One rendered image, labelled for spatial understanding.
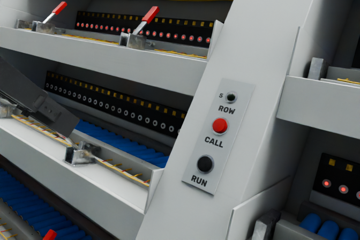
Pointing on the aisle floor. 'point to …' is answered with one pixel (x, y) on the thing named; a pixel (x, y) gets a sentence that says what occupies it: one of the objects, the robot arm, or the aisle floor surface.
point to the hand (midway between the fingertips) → (49, 113)
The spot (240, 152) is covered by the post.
